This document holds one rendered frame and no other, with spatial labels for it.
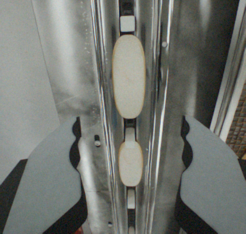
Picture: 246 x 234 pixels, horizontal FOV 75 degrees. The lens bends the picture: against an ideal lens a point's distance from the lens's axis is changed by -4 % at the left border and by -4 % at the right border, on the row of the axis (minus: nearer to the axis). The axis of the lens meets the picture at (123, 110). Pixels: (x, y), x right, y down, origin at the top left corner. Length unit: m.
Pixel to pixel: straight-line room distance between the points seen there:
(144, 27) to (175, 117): 0.14
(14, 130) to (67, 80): 0.16
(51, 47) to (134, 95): 0.10
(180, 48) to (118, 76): 0.09
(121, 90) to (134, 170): 0.13
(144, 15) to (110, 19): 0.03
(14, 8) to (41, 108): 0.14
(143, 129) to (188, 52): 0.11
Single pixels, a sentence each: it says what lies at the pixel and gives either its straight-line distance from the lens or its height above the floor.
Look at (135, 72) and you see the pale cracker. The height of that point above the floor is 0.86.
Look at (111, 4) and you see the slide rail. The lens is 0.19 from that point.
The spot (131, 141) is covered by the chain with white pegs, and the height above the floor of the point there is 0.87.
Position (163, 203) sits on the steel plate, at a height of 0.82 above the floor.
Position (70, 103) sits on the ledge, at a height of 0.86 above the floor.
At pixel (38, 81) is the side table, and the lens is 0.26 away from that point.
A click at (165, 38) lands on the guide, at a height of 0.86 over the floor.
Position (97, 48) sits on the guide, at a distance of 0.18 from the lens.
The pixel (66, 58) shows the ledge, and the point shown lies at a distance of 0.19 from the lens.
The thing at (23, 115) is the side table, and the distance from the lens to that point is 0.30.
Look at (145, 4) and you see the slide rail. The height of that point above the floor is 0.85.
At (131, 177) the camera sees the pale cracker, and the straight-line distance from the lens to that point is 0.28.
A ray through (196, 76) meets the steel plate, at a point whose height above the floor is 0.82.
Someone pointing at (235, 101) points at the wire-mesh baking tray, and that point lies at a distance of 0.19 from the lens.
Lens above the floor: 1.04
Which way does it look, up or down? 61 degrees down
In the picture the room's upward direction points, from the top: 176 degrees counter-clockwise
